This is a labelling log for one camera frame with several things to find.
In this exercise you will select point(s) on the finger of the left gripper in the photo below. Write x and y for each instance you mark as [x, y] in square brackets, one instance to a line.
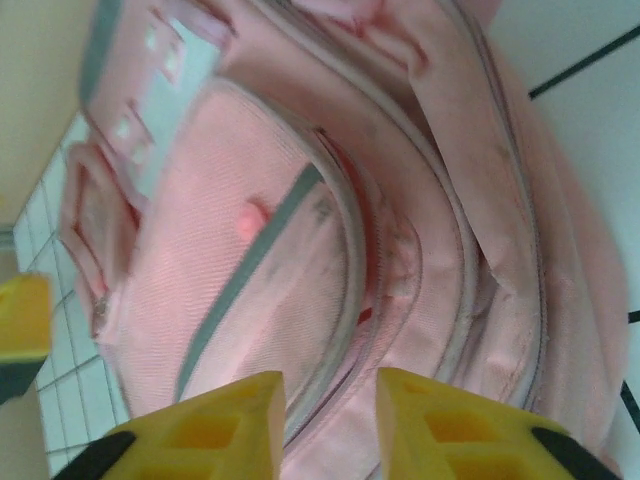
[25, 325]

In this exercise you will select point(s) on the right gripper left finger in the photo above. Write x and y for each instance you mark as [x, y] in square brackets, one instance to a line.
[200, 440]

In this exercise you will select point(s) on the pink backpack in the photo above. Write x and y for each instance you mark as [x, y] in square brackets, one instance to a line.
[325, 200]

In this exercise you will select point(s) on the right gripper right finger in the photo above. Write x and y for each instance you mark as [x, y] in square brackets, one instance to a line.
[465, 440]

